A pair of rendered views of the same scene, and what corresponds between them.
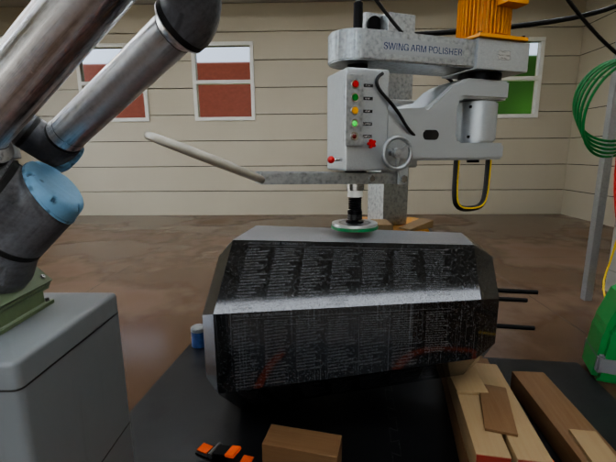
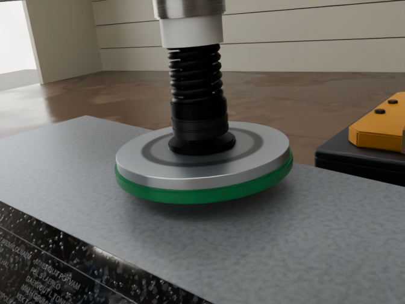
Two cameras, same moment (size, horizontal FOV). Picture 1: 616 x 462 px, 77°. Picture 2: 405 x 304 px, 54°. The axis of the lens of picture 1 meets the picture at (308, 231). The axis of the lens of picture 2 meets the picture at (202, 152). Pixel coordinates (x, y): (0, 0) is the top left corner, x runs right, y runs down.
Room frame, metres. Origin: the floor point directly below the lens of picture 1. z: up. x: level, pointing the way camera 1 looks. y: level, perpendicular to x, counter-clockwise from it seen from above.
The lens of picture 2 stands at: (1.40, -0.48, 1.08)
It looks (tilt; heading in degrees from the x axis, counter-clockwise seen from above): 19 degrees down; 34
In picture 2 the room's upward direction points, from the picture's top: 5 degrees counter-clockwise
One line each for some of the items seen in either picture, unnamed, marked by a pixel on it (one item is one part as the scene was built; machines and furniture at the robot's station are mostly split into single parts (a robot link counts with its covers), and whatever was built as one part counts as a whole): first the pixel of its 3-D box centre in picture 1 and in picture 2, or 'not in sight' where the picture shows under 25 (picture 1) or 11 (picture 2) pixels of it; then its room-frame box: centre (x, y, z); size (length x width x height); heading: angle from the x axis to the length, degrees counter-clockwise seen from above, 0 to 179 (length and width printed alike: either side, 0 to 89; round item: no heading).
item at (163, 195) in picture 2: (354, 224); (202, 151); (1.80, -0.22, 0.92); 0.22 x 0.22 x 0.04
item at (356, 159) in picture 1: (372, 126); not in sight; (1.82, -0.30, 1.36); 0.36 x 0.22 x 0.45; 109
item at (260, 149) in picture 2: (354, 223); (202, 148); (1.80, -0.22, 0.92); 0.21 x 0.21 x 0.01
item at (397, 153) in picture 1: (392, 153); not in sight; (1.72, -0.37, 1.24); 0.15 x 0.10 x 0.15; 109
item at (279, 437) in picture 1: (302, 452); not in sight; (1.34, 0.03, 0.07); 0.30 x 0.12 x 0.12; 76
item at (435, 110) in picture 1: (432, 130); not in sight; (1.91, -0.60, 1.35); 0.74 x 0.23 x 0.49; 109
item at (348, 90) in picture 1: (353, 110); not in sight; (1.67, -0.19, 1.42); 0.08 x 0.03 x 0.28; 109
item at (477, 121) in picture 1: (475, 123); not in sight; (2.01, -0.84, 1.39); 0.19 x 0.19 x 0.20
